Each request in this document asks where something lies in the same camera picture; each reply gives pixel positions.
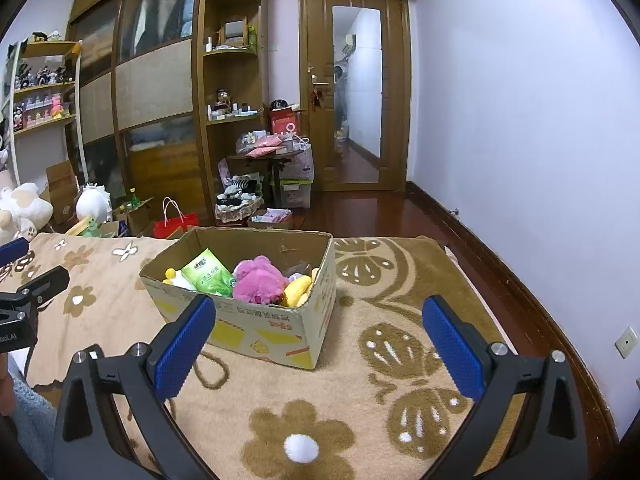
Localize white spiky hair plush doll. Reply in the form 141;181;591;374
75;184;113;226

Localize person's blue clothing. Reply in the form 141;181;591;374
0;367;60;480

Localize clear plastic storage bin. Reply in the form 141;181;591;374
272;179;313;209

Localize pink bags on table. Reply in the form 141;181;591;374
245;134;288;157

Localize red orange paper bag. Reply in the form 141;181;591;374
270;107;304;139

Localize red paper shopping bag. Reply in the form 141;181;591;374
152;197;201;240

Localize wicker basket of socks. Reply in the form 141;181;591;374
215;172;265;225

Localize green tissue packet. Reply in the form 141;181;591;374
181;248;236;297

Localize pink white plush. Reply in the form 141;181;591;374
231;255;291;306

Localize low cardboard box with papers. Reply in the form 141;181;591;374
247;208;294;231

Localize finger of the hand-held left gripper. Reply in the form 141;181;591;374
0;265;71;311
0;236;31;266

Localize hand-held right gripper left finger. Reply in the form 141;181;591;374
52;294;217;480

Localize wooden sliding door wardrobe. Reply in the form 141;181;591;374
67;0;208;226

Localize open cardboard box with bottles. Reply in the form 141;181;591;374
112;197;156;238

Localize small dark side table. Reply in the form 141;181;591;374
226;149;307;209

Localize white fluffy plush yellow pompom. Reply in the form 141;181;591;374
162;267;197;292

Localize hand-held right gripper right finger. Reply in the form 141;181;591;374
421;295;587;480

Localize white curved pole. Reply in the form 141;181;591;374
72;45;93;186

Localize wooden corner shelf unit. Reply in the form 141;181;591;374
197;0;267;211

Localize person's left hand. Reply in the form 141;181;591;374
0;355;17;417

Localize cream plush toy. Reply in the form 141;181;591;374
0;182;54;246

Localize beige flower printed blanket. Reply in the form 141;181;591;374
0;232;526;480

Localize yellow round plush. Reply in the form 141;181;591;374
282;267;321;308

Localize stacked brown cardboard boxes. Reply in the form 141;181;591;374
46;160;82;224

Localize white wall socket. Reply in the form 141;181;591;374
615;326;640;359

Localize wall shelf with figurines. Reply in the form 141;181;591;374
4;32;82;137

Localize wooden door with glass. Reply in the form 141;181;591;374
300;0;408;192

